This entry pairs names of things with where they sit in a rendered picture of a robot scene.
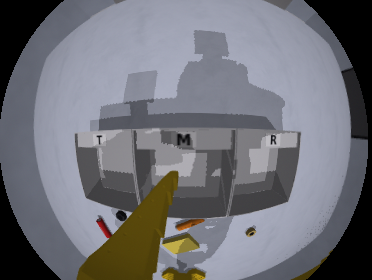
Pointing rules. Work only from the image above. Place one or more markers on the gold hex nut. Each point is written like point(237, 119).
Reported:
point(250, 232)

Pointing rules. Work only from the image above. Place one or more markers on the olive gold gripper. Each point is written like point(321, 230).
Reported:
point(131, 253)

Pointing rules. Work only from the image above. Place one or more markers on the black hex nut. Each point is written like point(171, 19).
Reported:
point(121, 215)

